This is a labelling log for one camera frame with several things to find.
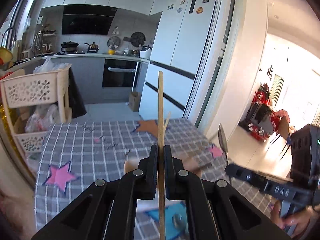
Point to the black range hood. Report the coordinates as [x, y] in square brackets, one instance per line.
[87, 19]

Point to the grey checked tablecloth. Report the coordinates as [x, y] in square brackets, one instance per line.
[99, 150]

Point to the person's right hand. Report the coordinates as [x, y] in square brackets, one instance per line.
[306, 222]

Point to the black wok on stove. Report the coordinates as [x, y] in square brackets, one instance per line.
[69, 47]

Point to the yellow bowl on counter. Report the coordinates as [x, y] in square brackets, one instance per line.
[111, 52]

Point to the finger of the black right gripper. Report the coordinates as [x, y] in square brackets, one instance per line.
[252, 177]

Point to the white perforated storage rack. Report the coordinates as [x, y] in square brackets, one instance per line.
[20, 92]

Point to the white refrigerator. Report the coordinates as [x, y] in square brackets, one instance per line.
[177, 52]

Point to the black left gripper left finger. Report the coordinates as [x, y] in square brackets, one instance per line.
[151, 173]

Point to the small cardboard box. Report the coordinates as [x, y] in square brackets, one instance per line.
[134, 101]

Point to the metal spoon grey handle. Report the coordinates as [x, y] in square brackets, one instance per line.
[223, 142]

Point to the black garbage bag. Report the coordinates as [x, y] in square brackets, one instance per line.
[75, 99]

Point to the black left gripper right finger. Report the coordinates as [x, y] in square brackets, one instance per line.
[171, 168]

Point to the wooden chopstick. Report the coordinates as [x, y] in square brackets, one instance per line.
[166, 122]
[161, 187]

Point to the black built-in oven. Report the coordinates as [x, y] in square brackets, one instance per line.
[119, 73]

